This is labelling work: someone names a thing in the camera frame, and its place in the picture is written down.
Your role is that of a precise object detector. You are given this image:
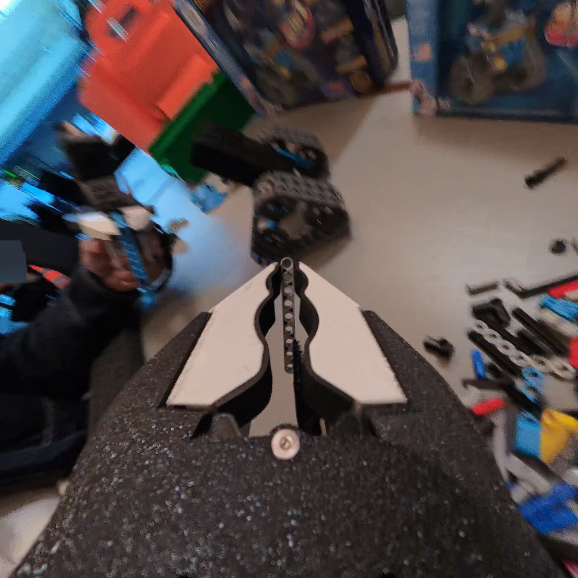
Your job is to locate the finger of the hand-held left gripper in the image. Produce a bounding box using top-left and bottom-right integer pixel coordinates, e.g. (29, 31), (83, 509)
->
(62, 211), (121, 241)
(122, 206), (155, 232)

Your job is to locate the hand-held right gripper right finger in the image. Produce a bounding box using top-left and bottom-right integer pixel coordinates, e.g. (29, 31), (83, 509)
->
(297, 262), (408, 409)

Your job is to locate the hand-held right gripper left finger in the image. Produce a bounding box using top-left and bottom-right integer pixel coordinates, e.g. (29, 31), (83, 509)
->
(166, 263), (277, 412)

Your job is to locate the blue holed toy beam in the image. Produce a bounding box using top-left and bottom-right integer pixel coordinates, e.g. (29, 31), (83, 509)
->
(110, 212), (156, 308)

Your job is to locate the grey holed toy beam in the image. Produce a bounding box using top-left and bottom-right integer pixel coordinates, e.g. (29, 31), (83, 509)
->
(280, 257), (299, 374)

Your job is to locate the blue grey tracked toy robot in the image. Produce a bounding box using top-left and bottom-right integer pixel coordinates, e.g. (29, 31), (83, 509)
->
(192, 122), (350, 265)

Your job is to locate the person's left forearm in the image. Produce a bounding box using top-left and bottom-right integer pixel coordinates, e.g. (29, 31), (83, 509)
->
(0, 266), (145, 398)

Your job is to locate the grey desk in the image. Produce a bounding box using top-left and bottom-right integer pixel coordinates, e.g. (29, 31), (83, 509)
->
(140, 18), (578, 578)

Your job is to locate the person's left hand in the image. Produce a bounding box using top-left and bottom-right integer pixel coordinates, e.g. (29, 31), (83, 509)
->
(80, 238), (138, 291)

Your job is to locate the blue flat plastic piece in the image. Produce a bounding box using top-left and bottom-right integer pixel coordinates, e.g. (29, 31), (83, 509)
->
(190, 183), (228, 213)

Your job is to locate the orange plastic case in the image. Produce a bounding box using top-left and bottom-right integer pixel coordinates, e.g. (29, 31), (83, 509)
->
(77, 0), (219, 150)

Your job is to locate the green plastic bin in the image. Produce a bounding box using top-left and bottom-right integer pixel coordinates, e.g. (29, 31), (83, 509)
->
(149, 72), (256, 183)

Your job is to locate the black dimpled mat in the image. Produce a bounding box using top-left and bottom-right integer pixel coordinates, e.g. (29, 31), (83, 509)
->
(88, 330), (145, 434)

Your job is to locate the pile of toy building parts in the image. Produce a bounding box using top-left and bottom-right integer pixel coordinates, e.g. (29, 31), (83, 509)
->
(422, 275), (578, 552)

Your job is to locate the person's denim jacket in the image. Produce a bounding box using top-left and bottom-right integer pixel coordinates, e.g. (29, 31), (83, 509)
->
(0, 397), (87, 493)

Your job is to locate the dark printed toy kit box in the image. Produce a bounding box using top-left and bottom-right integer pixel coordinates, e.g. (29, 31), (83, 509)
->
(174, 0), (400, 116)

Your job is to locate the black toy axle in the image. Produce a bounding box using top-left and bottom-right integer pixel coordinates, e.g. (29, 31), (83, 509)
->
(524, 158), (569, 189)

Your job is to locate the person's white shirt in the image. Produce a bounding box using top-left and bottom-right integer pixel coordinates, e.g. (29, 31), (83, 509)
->
(0, 492), (60, 574)

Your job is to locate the blue printed booklet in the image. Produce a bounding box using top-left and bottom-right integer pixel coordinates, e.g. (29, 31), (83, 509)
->
(406, 0), (578, 123)

